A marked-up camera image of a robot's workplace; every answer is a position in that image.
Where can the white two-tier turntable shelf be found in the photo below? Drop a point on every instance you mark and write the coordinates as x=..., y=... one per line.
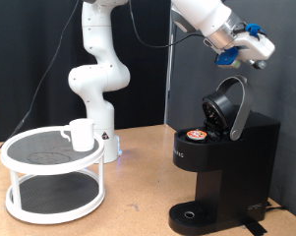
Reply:
x=55, y=217

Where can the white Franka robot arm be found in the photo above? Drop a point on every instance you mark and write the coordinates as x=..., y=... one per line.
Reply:
x=98, y=78

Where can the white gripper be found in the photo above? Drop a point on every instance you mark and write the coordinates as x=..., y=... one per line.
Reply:
x=255, y=47

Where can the grey metal pole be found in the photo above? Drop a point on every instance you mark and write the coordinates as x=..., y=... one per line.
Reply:
x=168, y=98

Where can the white K-cup pod orange lid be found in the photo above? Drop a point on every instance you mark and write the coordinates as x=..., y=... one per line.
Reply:
x=196, y=134

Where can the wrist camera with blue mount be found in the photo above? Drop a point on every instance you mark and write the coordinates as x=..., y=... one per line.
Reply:
x=226, y=58

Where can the black Keurig coffee machine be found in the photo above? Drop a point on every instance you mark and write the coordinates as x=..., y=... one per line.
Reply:
x=236, y=170

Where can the black tape strip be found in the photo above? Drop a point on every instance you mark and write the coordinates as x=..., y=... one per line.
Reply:
x=255, y=226

